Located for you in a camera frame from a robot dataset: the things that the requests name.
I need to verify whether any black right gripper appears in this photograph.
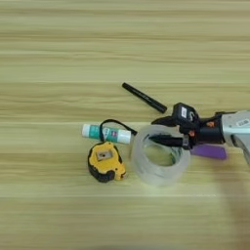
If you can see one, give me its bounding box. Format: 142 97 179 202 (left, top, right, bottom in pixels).
147 112 226 150

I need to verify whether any black marker pen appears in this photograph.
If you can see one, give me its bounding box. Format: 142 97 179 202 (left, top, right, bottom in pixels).
121 82 168 114

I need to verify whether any clear packing tape roll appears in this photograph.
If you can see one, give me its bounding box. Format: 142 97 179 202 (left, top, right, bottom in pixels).
130 124 191 188

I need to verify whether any yellow black tape measure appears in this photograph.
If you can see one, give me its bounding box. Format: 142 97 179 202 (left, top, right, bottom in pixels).
87 118 139 184

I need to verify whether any white and green glue stick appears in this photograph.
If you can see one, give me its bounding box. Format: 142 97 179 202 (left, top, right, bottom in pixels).
81 123 132 145

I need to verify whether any black box with white label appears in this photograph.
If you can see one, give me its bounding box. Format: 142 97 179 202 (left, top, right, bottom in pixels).
171 103 199 126

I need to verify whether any purple eraser block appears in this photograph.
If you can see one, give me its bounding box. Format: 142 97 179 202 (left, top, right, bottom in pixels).
189 144 228 161

